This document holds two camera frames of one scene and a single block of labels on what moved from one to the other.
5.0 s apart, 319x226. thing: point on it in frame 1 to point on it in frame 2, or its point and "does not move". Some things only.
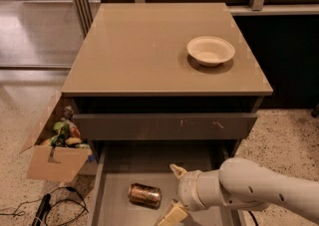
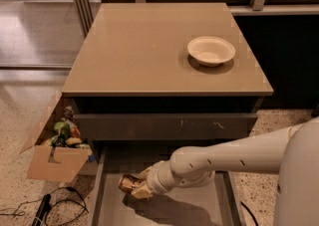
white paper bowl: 210,51 does not move
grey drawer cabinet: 156,87 does not move
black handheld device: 44,207 does not move
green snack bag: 64,129 does not move
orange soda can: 145,195 to 128,182
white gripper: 185,190 to 155,178
